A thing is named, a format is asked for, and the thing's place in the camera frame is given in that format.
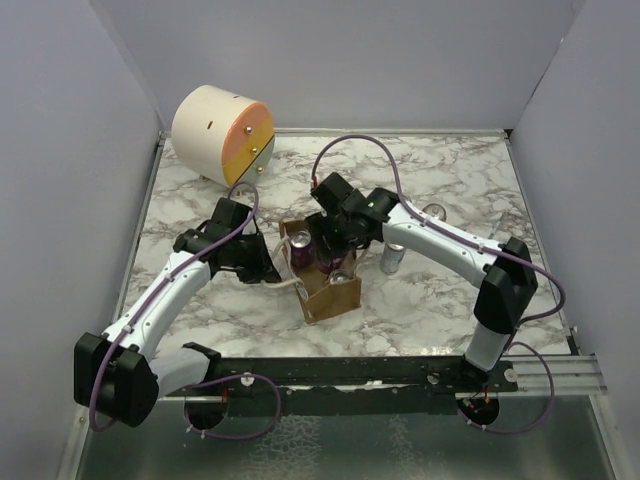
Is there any round pastel drawer cabinet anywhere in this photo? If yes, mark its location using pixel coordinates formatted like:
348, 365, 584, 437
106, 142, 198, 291
171, 85, 275, 187

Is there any green white pen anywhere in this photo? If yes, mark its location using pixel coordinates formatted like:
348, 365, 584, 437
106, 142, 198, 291
488, 213, 506, 239

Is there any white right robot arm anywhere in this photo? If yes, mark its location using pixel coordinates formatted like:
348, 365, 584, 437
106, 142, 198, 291
305, 173, 538, 391

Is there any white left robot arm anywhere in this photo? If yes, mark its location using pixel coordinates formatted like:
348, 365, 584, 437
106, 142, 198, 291
73, 198, 282, 427

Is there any silver top can in bag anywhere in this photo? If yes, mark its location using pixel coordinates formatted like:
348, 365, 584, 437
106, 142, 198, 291
327, 269, 353, 285

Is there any purple beverage can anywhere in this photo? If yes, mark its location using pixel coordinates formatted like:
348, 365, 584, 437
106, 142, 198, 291
289, 230, 314, 269
314, 235, 350, 274

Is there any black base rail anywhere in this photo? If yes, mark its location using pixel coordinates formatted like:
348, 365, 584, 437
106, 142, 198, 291
183, 356, 517, 429

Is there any jute watermelon canvas bag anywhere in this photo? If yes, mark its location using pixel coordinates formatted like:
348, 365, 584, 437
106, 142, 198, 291
274, 220, 366, 324

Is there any aluminium side rail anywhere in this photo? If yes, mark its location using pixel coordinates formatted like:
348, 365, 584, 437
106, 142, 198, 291
508, 355, 607, 397

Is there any red cola can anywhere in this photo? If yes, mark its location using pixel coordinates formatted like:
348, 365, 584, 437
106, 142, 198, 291
422, 203, 447, 221

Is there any silver slim energy can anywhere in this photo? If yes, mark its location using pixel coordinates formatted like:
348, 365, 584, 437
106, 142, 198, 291
380, 243, 406, 275

